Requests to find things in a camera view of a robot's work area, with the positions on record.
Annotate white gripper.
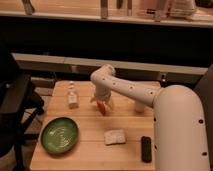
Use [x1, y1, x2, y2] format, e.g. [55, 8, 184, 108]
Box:
[90, 93, 114, 110]

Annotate red orange pepper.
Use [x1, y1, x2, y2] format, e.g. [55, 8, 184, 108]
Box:
[97, 101, 106, 116]

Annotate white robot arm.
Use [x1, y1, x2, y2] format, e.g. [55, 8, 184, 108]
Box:
[90, 64, 211, 171]

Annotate small clear bottle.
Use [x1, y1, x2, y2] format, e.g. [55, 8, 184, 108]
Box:
[68, 81, 79, 109]

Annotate white sponge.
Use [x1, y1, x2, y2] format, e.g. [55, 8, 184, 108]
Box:
[104, 129, 126, 145]

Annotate white paper cup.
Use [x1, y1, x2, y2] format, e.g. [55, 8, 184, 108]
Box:
[134, 101, 145, 113]

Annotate green round bowl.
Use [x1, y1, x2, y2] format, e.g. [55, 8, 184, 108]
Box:
[40, 117, 79, 155]

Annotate black remote control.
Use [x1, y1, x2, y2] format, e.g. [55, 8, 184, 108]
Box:
[141, 136, 152, 163]

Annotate black office chair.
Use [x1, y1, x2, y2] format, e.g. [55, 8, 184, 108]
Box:
[0, 53, 44, 171]

